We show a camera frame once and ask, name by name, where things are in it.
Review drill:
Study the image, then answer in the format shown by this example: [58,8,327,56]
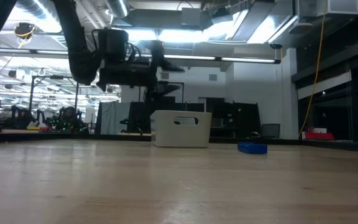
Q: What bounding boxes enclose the long ceiling light fixture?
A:
[0,47,282,65]

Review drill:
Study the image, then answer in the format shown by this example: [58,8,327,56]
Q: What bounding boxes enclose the black partition panels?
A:
[127,95,262,139]

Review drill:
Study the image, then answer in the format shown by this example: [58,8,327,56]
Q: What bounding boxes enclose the black metal gantry frame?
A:
[158,80,185,103]
[29,75,81,125]

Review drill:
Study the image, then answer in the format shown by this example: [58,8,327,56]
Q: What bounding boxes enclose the white plastic storage bin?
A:
[150,110,213,149]

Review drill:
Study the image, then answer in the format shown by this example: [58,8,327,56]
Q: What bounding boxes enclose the grey cover sheet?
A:
[95,101,131,136]

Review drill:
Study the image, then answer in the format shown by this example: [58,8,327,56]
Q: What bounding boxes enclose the blue labelled card box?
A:
[237,142,269,155]

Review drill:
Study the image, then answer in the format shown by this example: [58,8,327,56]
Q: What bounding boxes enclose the black yellow cable reel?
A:
[13,22,37,40]

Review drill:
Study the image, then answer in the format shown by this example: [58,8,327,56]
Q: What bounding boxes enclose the person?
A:
[57,106,81,132]

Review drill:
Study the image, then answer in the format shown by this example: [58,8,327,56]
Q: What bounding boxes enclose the yellow hanging cable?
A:
[298,12,328,137]

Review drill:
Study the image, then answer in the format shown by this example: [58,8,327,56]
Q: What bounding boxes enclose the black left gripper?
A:
[97,42,186,103]

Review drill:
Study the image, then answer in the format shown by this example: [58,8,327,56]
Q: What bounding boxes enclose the background wooden workbench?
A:
[0,128,152,144]

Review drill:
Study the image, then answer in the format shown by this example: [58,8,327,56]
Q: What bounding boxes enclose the red white background box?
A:
[301,127,335,141]

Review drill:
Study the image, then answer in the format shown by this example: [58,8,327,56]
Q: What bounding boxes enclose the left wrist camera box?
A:
[96,28,130,63]

